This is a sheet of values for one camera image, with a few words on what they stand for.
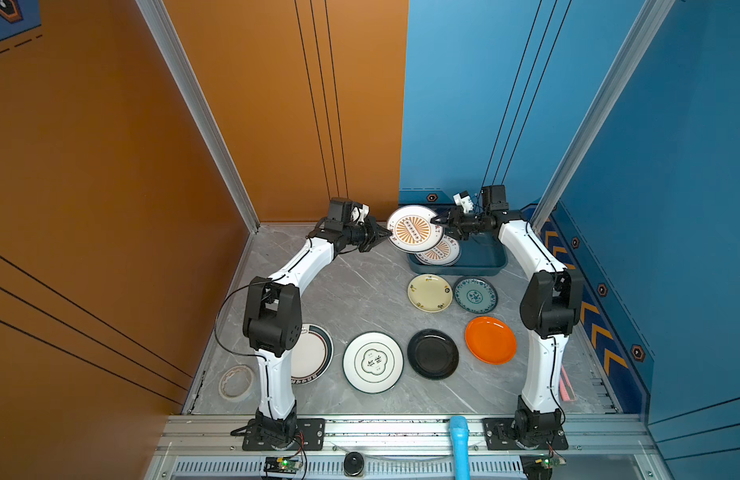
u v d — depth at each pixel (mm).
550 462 697
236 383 821
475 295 994
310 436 731
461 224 836
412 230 898
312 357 891
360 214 870
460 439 708
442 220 892
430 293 1001
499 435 725
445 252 1087
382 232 882
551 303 555
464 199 891
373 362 849
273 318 534
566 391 791
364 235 807
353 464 620
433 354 877
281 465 706
